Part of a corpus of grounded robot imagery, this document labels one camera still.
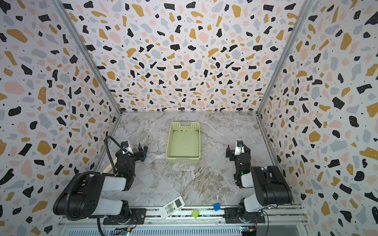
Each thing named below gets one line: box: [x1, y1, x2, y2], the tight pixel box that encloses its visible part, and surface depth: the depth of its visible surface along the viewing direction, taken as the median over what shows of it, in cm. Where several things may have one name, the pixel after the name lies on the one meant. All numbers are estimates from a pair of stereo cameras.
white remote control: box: [158, 196, 186, 220], surface depth 77 cm
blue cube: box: [213, 202, 221, 212], surface depth 78 cm
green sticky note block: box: [191, 209, 200, 219], surface depth 76 cm
